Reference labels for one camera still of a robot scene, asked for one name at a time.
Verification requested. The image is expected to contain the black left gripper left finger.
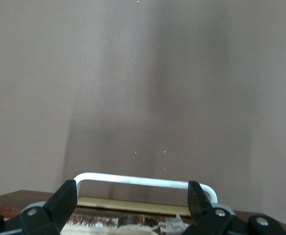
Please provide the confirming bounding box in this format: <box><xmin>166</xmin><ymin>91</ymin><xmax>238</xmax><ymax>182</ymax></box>
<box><xmin>0</xmin><ymin>180</ymin><xmax>78</xmax><ymax>235</ymax></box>

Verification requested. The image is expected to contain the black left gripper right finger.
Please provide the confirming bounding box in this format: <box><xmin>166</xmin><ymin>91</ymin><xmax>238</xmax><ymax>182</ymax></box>
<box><xmin>185</xmin><ymin>181</ymin><xmax>286</xmax><ymax>235</ymax></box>

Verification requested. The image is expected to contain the wooden drawer with white handle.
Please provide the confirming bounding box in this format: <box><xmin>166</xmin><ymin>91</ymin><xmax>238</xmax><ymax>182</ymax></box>
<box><xmin>73</xmin><ymin>172</ymin><xmax>218</xmax><ymax>217</ymax></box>

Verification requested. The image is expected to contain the dark brown wooden cabinet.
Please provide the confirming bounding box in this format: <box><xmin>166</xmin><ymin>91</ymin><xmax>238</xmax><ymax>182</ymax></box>
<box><xmin>0</xmin><ymin>189</ymin><xmax>286</xmax><ymax>235</ymax></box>

